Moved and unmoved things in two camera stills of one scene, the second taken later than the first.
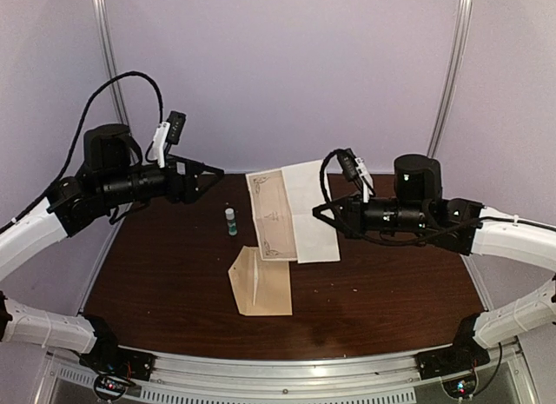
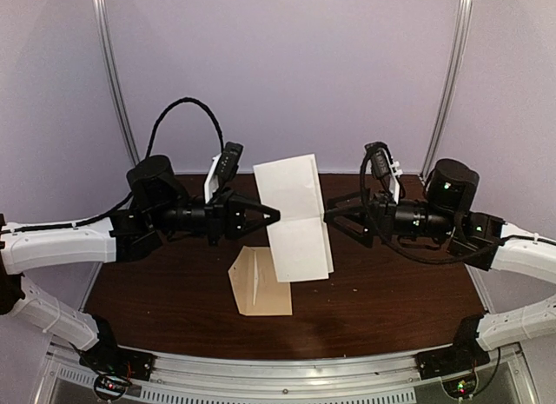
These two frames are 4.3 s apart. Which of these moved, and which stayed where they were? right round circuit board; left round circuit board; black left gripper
Moved: black left gripper
Stayed: right round circuit board; left round circuit board
